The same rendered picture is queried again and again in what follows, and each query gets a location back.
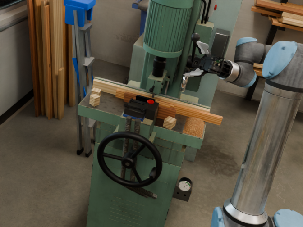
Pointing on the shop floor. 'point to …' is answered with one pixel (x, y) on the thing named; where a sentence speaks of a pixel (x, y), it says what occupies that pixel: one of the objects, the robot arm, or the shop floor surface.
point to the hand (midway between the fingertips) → (186, 56)
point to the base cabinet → (129, 194)
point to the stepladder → (81, 63)
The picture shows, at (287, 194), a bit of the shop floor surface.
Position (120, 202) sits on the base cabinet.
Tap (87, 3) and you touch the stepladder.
